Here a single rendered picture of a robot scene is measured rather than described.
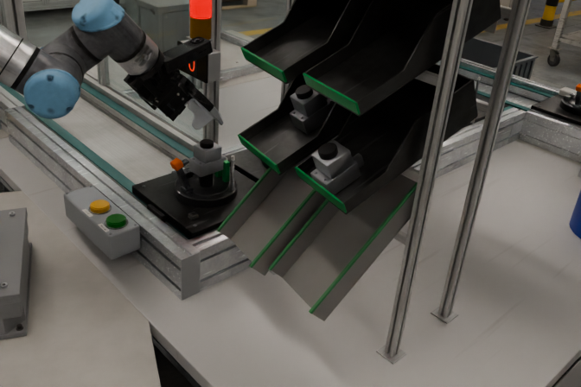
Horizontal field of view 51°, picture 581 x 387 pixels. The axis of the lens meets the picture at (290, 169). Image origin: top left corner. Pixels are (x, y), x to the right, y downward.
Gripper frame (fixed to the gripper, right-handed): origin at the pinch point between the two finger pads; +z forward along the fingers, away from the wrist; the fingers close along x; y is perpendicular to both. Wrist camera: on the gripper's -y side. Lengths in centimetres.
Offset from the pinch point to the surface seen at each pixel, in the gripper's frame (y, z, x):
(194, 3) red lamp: -18.6, -7.4, -18.2
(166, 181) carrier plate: 16.8, 11.0, -9.0
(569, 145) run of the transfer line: -69, 97, 33
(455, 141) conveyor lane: -43, 65, 16
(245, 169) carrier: 2.8, 23.4, -3.1
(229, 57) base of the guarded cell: -44, 80, -103
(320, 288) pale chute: 16.3, 5.6, 43.6
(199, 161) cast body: 9.2, 6.3, 0.3
